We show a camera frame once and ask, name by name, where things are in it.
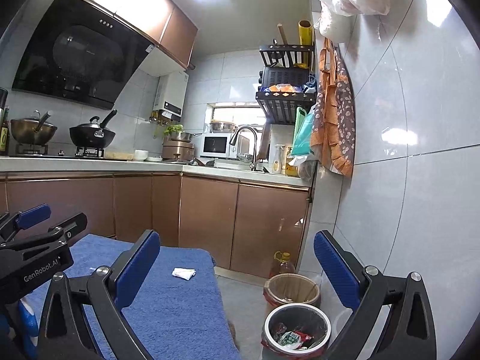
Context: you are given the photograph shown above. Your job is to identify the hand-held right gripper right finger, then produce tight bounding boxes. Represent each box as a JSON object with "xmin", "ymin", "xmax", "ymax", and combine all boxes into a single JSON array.
[{"xmin": 313, "ymin": 230, "xmax": 437, "ymax": 360}]

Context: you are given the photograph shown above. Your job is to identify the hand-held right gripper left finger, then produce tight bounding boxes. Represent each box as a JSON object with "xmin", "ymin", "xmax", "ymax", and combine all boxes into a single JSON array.
[{"xmin": 37, "ymin": 229, "xmax": 162, "ymax": 360}]

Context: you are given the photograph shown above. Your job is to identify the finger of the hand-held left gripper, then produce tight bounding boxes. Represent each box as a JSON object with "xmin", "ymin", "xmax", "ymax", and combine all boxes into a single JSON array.
[
  {"xmin": 0, "ymin": 203, "xmax": 52, "ymax": 243},
  {"xmin": 0, "ymin": 212, "xmax": 88, "ymax": 253}
]

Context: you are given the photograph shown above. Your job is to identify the white round waste bin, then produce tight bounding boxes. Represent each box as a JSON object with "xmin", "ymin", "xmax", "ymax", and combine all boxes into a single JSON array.
[{"xmin": 261, "ymin": 302, "xmax": 333, "ymax": 360}]

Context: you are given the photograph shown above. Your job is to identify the white crumpled tissue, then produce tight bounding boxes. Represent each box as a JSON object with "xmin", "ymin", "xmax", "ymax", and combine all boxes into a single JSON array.
[{"xmin": 171, "ymin": 267, "xmax": 197, "ymax": 281}]

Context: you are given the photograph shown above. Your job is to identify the beige round waste bin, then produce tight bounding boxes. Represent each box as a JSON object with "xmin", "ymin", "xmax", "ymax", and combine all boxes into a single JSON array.
[{"xmin": 263, "ymin": 272, "xmax": 322, "ymax": 314}]

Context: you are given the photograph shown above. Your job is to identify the large cooking oil bottle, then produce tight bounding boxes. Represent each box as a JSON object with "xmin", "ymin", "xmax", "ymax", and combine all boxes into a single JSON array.
[{"xmin": 269, "ymin": 251, "xmax": 297, "ymax": 280}]

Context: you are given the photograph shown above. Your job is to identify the blue towel cloth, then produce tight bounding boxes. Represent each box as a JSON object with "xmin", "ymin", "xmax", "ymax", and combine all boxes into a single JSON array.
[{"xmin": 22, "ymin": 233, "xmax": 241, "ymax": 360}]

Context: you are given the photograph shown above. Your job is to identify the gas stove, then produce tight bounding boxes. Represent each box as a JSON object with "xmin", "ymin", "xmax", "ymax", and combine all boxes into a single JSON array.
[{"xmin": 7, "ymin": 145, "xmax": 106, "ymax": 158}]

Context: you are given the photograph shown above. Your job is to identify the steel pot with lid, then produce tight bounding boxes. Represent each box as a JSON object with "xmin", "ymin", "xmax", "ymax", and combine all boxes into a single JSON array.
[{"xmin": 10, "ymin": 110, "xmax": 58, "ymax": 146}]

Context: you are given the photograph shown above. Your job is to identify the dark glass bottle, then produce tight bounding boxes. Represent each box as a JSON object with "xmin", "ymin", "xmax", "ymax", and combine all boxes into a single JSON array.
[{"xmin": 0, "ymin": 88, "xmax": 10, "ymax": 157}]

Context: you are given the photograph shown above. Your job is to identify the brown kitchen base cabinet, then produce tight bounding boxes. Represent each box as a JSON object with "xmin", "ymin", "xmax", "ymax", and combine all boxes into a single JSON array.
[{"xmin": 0, "ymin": 170, "xmax": 314, "ymax": 271}]

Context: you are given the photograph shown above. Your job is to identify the black wok with lid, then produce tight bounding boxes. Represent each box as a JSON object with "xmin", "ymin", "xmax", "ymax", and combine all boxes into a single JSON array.
[{"xmin": 69, "ymin": 109, "xmax": 118, "ymax": 148}]

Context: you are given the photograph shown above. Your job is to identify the clear plastic bag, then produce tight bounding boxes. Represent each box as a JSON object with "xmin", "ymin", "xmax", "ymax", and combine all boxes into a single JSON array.
[{"xmin": 298, "ymin": 155, "xmax": 320, "ymax": 181}]

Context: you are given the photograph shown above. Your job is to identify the yellow bottle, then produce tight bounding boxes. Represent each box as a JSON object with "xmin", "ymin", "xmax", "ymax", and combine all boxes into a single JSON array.
[{"xmin": 284, "ymin": 146, "xmax": 299, "ymax": 177}]

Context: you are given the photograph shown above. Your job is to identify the white spray bottle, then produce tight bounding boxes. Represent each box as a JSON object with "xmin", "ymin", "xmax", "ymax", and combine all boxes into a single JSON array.
[{"xmin": 271, "ymin": 144, "xmax": 284, "ymax": 175}]

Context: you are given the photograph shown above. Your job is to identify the brown rice cooker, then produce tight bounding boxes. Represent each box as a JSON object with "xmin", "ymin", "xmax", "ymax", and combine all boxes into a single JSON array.
[{"xmin": 161, "ymin": 139, "xmax": 196, "ymax": 162}]

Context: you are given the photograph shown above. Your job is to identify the teal plastic bag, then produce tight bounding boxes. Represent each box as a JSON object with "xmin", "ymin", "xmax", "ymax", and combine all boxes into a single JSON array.
[{"xmin": 290, "ymin": 106, "xmax": 316, "ymax": 157}]

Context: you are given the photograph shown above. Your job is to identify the steel frying pan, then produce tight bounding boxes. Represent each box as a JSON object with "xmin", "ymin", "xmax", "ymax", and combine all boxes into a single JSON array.
[{"xmin": 170, "ymin": 131, "xmax": 203, "ymax": 143}]

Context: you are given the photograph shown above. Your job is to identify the white microwave oven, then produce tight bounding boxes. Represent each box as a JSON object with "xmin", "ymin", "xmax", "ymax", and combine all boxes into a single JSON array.
[{"xmin": 199, "ymin": 133, "xmax": 241, "ymax": 159}]

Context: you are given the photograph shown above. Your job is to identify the orange floral apron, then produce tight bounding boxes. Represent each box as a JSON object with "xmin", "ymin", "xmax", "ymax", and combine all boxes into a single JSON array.
[{"xmin": 310, "ymin": 37, "xmax": 355, "ymax": 179}]

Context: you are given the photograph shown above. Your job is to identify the stacked steel bowls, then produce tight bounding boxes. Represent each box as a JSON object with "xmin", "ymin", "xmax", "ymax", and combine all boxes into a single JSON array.
[{"xmin": 209, "ymin": 119, "xmax": 238, "ymax": 134}]

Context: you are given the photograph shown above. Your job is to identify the steel kitchen faucet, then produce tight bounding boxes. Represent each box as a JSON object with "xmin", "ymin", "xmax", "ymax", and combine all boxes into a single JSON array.
[{"xmin": 229, "ymin": 124, "xmax": 260, "ymax": 172}]

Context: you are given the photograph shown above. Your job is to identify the black range hood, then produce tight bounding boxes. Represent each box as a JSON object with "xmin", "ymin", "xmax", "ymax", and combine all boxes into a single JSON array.
[{"xmin": 11, "ymin": 0, "xmax": 157, "ymax": 112}]

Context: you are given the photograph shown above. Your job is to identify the white water heater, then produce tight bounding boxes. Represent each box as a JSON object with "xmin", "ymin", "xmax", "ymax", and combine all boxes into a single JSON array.
[{"xmin": 153, "ymin": 70, "xmax": 190, "ymax": 119}]

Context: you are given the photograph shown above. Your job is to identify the kitchen window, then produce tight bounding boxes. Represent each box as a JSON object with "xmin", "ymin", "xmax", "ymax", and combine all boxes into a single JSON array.
[{"xmin": 206, "ymin": 103, "xmax": 267, "ymax": 136}]

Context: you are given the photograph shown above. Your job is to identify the wooden rolling pin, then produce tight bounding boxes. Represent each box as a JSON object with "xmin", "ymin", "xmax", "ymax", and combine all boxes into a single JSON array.
[{"xmin": 276, "ymin": 23, "xmax": 292, "ymax": 65}]

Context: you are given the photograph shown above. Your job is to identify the yellow foil roll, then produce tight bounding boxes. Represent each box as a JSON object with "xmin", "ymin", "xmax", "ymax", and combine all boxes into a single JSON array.
[{"xmin": 298, "ymin": 19, "xmax": 314, "ymax": 68}]

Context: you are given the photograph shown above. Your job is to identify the hanging white bag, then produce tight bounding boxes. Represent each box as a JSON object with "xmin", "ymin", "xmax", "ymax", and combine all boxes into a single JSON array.
[{"xmin": 318, "ymin": 7, "xmax": 357, "ymax": 42}]

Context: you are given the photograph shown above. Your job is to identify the black wall rack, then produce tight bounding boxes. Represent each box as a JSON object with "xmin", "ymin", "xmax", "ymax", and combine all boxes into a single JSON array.
[{"xmin": 255, "ymin": 43, "xmax": 318, "ymax": 125}]

